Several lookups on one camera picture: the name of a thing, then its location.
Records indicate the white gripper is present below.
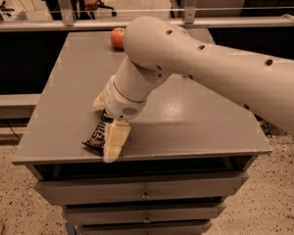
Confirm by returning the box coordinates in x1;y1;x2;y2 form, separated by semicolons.
92;76;146;164

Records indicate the black rxbar chocolate wrapper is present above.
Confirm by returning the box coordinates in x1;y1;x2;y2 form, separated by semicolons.
83;110;114;154

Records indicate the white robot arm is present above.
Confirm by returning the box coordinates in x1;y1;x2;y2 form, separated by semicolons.
93;16;294;163

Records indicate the red apple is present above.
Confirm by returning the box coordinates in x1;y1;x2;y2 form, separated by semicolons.
110;27;124;50

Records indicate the top grey drawer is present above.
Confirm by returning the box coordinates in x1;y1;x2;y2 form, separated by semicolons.
35;171;248;206

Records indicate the grey drawer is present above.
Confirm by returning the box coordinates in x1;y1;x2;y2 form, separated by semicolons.
80;220;211;235
64;202;225;225
35;171;248;206

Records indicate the grey drawer cabinet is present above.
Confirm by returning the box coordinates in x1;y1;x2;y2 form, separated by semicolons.
11;27;273;235

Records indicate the middle grey drawer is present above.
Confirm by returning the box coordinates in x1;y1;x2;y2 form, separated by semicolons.
64;202;225;225

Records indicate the black office chair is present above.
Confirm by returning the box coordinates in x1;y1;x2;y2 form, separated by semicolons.
87;0;117;20

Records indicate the grey metal railing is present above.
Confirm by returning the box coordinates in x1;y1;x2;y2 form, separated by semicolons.
0;0;294;31

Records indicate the bottom grey drawer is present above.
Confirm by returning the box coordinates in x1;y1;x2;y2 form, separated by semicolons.
80;220;211;235

